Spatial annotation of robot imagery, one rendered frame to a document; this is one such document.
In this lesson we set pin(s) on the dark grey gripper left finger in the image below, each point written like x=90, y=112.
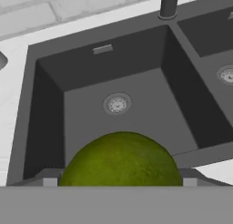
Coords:
x=50, y=176

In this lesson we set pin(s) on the black tap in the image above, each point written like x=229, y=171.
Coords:
x=170, y=3

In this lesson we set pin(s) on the green lime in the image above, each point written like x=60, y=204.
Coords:
x=121, y=160

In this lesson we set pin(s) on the grey bowl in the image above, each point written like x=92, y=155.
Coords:
x=2, y=60

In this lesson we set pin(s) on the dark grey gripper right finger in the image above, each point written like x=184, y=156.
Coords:
x=188, y=176

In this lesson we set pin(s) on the dark grey double sink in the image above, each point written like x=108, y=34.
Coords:
x=121, y=82

